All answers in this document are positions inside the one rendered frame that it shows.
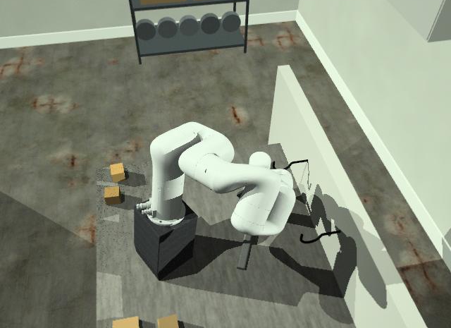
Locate pale grey wall panel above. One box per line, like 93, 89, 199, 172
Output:
268, 65, 427, 328

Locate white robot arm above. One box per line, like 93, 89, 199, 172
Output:
137, 122, 296, 236

